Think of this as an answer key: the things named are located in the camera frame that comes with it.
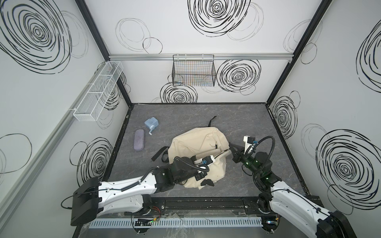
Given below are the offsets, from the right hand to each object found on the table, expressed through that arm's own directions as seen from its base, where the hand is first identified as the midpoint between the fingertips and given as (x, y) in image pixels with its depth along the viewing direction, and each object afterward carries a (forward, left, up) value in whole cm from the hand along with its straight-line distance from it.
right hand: (230, 147), depth 78 cm
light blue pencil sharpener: (+22, +50, -10) cm, 55 cm away
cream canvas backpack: (+10, +12, -11) cm, 19 cm away
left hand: (-10, +11, +4) cm, 15 cm away
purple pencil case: (+10, +56, -12) cm, 58 cm away
